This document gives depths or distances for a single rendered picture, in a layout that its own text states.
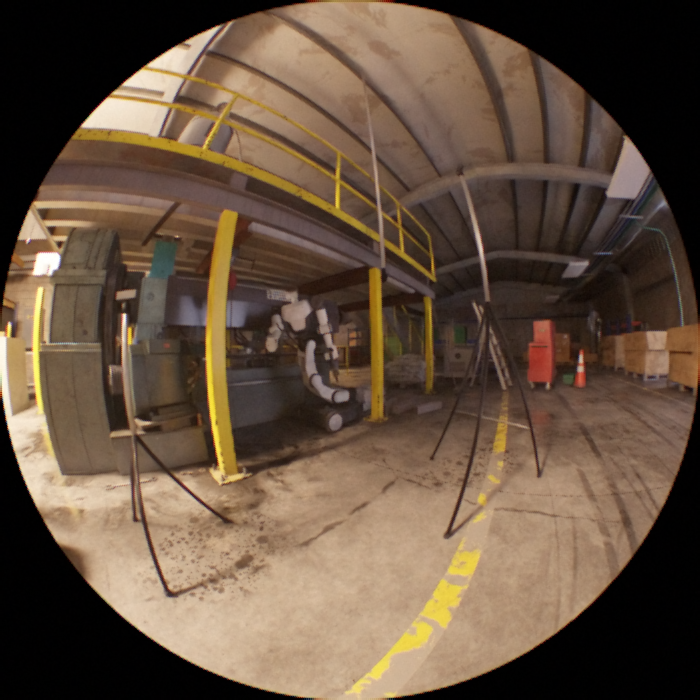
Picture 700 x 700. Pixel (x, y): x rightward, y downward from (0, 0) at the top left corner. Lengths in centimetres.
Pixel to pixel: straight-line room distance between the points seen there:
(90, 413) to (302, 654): 165
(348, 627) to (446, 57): 593
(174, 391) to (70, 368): 81
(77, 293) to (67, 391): 63
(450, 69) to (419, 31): 97
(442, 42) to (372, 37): 112
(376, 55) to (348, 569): 570
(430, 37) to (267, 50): 255
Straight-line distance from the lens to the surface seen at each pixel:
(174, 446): 174
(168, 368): 163
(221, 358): 136
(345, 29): 489
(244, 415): 248
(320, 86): 509
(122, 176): 174
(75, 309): 189
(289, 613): 87
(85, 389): 180
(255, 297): 259
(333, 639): 83
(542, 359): 454
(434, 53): 519
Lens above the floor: 79
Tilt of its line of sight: level
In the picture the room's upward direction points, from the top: 1 degrees counter-clockwise
